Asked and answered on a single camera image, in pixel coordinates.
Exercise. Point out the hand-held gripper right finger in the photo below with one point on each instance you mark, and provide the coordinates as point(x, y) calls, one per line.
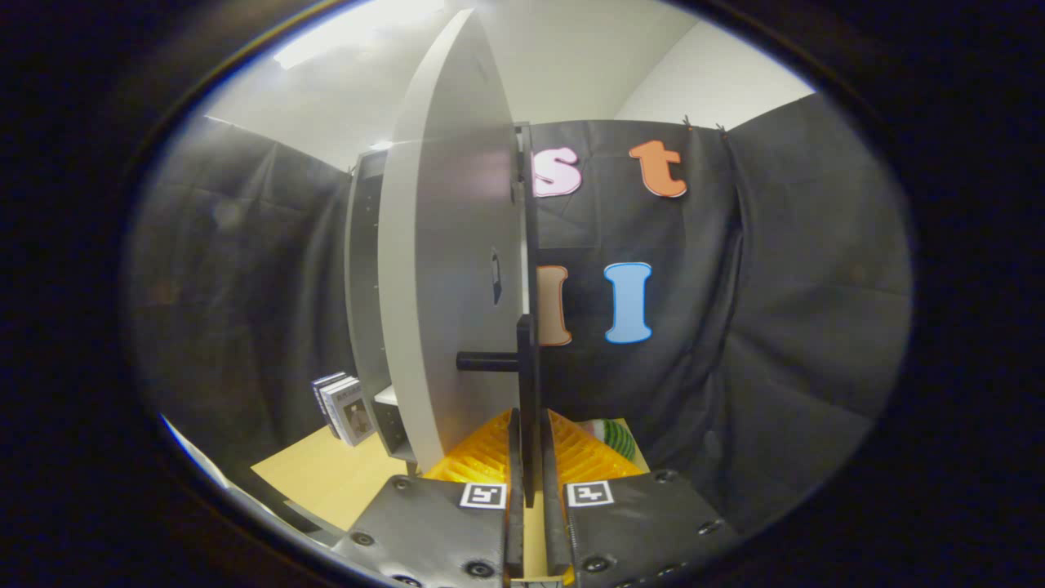
point(555, 535)

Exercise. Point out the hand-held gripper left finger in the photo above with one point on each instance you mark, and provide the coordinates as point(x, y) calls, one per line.
point(514, 531)

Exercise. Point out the white shoe cabinet door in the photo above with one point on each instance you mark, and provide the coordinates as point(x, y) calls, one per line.
point(441, 286)

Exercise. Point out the grey shoe cabinet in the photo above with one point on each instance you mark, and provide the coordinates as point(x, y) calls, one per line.
point(363, 286)

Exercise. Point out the red green striped object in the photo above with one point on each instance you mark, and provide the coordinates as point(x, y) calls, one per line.
point(616, 439)

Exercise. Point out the grey cover book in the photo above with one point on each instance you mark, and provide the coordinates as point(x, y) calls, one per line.
point(355, 416)

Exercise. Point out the blue spine book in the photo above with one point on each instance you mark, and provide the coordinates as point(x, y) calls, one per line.
point(320, 392)

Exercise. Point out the black backdrop cloth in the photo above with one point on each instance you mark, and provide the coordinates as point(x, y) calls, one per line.
point(775, 327)

